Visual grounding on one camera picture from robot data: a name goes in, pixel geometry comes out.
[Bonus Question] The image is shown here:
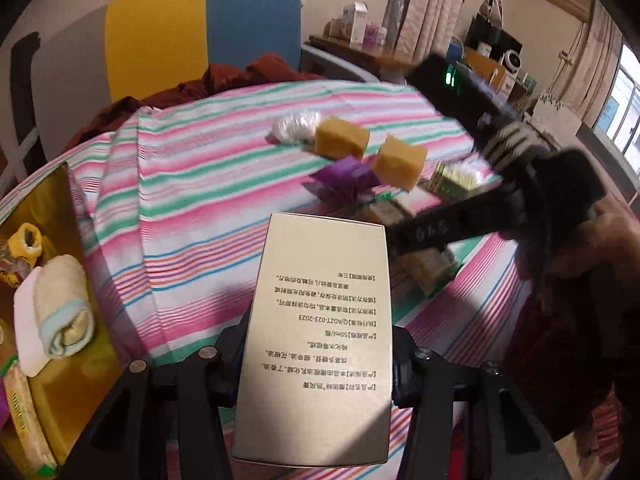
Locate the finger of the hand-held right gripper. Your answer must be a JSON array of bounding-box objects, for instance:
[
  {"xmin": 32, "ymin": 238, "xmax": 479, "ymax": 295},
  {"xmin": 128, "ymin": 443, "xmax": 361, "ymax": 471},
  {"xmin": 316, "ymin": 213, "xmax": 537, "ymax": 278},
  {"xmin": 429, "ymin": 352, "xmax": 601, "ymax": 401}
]
[{"xmin": 387, "ymin": 186, "xmax": 525, "ymax": 257}]

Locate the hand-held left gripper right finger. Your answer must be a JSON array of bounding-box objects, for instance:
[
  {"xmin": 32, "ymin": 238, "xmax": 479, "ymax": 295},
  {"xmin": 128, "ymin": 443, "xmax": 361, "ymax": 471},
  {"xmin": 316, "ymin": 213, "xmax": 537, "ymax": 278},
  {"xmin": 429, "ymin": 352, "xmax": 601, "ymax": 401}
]
[{"xmin": 390, "ymin": 325, "xmax": 571, "ymax": 480}]

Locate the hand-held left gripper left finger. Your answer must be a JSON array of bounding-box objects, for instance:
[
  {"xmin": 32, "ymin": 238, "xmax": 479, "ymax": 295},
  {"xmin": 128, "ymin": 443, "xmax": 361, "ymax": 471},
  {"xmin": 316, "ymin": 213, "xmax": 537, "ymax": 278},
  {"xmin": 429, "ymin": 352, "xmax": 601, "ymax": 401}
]
[{"xmin": 62, "ymin": 310, "xmax": 251, "ymax": 480}]

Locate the cracker packet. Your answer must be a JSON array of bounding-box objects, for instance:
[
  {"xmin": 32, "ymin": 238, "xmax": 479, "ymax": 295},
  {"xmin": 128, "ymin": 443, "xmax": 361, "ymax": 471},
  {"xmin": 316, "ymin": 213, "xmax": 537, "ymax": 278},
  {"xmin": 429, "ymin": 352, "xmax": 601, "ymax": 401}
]
[
  {"xmin": 0, "ymin": 357, "xmax": 58, "ymax": 476},
  {"xmin": 395, "ymin": 247, "xmax": 458, "ymax": 298},
  {"xmin": 365, "ymin": 195, "xmax": 417, "ymax": 226}
]

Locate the green and gold carton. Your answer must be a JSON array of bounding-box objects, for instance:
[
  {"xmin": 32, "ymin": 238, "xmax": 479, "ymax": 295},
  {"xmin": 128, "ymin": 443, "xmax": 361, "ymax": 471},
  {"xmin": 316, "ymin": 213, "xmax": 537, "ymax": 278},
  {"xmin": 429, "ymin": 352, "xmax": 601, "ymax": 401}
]
[{"xmin": 427, "ymin": 161, "xmax": 483, "ymax": 201}]

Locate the yellow sponge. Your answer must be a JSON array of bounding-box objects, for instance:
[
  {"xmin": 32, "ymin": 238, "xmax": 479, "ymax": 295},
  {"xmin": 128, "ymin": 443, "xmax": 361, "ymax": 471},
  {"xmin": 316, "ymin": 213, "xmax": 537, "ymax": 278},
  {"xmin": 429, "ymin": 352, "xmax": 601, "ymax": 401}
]
[
  {"xmin": 314, "ymin": 117, "xmax": 371, "ymax": 160},
  {"xmin": 374, "ymin": 136, "xmax": 429, "ymax": 192}
]

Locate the clear plastic bundle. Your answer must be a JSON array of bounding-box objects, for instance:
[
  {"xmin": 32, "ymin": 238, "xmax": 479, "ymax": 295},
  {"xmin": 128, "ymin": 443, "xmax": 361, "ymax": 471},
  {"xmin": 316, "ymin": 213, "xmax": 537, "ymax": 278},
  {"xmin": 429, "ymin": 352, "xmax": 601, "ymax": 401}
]
[
  {"xmin": 460, "ymin": 160, "xmax": 496, "ymax": 187},
  {"xmin": 270, "ymin": 111, "xmax": 323, "ymax": 145}
]

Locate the cream printed carton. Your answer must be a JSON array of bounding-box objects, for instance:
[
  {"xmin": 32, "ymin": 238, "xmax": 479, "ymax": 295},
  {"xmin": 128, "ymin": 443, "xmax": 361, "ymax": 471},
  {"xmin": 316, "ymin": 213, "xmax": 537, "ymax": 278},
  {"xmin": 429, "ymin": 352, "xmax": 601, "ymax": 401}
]
[{"xmin": 231, "ymin": 212, "xmax": 393, "ymax": 465}]

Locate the purple foil wrapper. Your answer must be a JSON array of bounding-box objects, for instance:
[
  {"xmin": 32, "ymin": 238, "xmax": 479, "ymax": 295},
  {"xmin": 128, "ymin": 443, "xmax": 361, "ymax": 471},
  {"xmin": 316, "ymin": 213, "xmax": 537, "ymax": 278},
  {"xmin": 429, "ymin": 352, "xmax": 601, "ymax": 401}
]
[{"xmin": 308, "ymin": 156, "xmax": 381, "ymax": 203}]

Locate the beige towel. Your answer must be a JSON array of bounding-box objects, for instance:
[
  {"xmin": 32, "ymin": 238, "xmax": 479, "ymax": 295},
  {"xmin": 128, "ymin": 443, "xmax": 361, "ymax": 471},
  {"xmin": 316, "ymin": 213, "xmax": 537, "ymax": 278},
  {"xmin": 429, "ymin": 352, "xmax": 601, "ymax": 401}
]
[{"xmin": 32, "ymin": 255, "xmax": 96, "ymax": 358}]

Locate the white sponge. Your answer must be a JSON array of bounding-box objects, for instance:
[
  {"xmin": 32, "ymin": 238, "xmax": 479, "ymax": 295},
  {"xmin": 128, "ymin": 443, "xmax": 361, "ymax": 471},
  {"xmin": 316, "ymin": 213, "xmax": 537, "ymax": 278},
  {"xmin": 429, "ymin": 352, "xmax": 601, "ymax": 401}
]
[{"xmin": 14, "ymin": 267, "xmax": 51, "ymax": 378}]

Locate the gold tray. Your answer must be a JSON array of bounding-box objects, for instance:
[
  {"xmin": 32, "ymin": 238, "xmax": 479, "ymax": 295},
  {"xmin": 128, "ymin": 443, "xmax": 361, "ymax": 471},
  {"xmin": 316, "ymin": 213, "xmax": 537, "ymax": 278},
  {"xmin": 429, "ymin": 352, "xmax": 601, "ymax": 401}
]
[{"xmin": 0, "ymin": 161, "xmax": 126, "ymax": 480}]

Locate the person's right hand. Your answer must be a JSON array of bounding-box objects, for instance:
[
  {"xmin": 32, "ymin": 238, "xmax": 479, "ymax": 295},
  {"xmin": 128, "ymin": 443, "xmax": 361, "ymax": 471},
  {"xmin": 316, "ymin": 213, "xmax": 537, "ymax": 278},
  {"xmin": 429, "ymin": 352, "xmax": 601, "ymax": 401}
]
[{"xmin": 546, "ymin": 196, "xmax": 640, "ymax": 278}]

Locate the side window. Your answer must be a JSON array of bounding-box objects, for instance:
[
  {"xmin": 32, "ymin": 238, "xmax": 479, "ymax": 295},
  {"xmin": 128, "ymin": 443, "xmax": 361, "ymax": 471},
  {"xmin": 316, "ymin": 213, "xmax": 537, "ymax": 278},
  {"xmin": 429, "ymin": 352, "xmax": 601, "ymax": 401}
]
[{"xmin": 597, "ymin": 45, "xmax": 640, "ymax": 161}]

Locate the beige curtain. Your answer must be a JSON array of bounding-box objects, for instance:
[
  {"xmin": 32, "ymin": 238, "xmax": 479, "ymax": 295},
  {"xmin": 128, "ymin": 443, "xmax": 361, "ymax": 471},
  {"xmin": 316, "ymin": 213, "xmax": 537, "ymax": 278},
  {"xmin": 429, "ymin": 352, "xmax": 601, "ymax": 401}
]
[{"xmin": 540, "ymin": 20, "xmax": 626, "ymax": 128}]

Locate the round white appliance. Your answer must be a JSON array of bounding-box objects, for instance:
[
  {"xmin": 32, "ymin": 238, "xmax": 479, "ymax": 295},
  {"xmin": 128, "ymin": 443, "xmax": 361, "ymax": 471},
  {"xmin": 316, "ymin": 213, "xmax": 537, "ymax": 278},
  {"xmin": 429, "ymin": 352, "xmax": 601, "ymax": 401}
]
[{"xmin": 500, "ymin": 49, "xmax": 525, "ymax": 79}]

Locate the person's red garment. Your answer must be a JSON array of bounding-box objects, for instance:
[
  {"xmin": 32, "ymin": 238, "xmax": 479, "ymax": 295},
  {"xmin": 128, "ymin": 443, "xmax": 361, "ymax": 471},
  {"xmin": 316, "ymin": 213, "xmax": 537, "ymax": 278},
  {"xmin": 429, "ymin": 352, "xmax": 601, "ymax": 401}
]
[{"xmin": 505, "ymin": 260, "xmax": 640, "ymax": 443}]

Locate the striped tablecloth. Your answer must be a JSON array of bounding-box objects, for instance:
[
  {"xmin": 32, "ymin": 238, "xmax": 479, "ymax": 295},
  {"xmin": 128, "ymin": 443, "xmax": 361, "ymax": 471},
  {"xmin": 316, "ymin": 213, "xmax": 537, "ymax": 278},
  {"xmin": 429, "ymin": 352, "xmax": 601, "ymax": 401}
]
[{"xmin": 0, "ymin": 81, "xmax": 533, "ymax": 480}]

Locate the wooden desk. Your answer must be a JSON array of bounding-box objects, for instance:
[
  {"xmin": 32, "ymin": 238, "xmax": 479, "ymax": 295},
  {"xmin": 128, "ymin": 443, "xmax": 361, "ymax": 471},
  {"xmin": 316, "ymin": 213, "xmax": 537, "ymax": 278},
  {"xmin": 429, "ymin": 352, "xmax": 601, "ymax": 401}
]
[{"xmin": 309, "ymin": 34, "xmax": 431, "ymax": 83}]

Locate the tall white carton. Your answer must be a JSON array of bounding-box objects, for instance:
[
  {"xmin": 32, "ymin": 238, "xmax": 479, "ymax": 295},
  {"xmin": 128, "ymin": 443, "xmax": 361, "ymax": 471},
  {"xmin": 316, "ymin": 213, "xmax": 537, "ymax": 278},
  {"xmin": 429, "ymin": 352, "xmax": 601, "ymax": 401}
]
[{"xmin": 350, "ymin": 2, "xmax": 369, "ymax": 48}]

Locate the patterned curtain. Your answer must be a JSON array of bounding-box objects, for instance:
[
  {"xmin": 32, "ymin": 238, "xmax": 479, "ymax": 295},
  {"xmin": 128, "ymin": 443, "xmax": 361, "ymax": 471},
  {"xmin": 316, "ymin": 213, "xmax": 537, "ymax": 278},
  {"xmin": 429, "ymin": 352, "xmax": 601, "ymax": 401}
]
[{"xmin": 390, "ymin": 0, "xmax": 476, "ymax": 61}]

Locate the brown jacket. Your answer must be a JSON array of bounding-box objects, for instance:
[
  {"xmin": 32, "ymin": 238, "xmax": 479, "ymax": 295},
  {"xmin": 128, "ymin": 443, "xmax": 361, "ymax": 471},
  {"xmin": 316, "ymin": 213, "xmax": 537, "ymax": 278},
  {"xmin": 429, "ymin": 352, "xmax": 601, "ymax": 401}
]
[{"xmin": 75, "ymin": 52, "xmax": 326, "ymax": 141}]

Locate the grey yellow blue chair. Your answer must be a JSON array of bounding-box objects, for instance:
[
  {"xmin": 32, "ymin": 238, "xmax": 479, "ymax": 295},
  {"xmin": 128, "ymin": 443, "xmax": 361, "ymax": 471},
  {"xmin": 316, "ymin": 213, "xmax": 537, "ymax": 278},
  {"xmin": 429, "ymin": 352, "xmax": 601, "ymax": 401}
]
[{"xmin": 30, "ymin": 0, "xmax": 381, "ymax": 161}]

